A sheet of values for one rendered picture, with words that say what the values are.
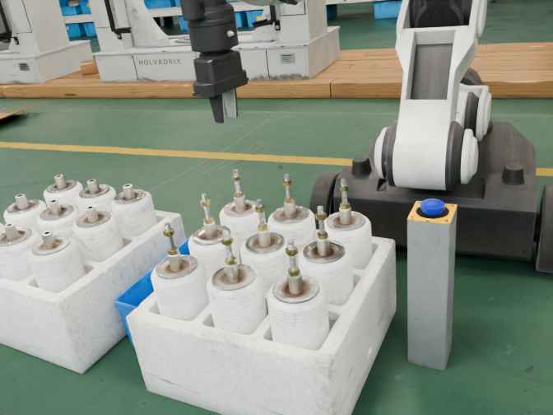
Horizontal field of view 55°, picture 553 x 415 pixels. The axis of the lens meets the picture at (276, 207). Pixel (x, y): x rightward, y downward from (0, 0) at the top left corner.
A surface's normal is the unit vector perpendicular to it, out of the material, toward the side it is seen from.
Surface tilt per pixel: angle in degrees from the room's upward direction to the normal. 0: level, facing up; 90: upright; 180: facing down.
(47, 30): 90
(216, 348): 90
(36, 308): 90
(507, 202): 46
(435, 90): 58
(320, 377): 90
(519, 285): 0
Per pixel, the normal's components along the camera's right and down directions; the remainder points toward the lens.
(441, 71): -0.39, -0.10
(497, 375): -0.11, -0.89
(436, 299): -0.43, 0.44
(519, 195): -0.36, -0.31
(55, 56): 0.91, 0.08
